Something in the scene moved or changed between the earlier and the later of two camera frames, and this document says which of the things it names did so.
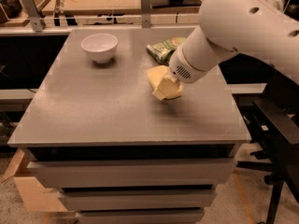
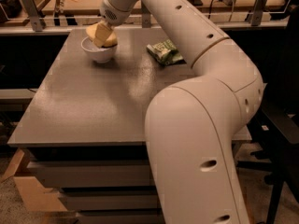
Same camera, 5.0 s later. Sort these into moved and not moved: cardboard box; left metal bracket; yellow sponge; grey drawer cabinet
Moved: yellow sponge
Not moved: grey drawer cabinet; cardboard box; left metal bracket
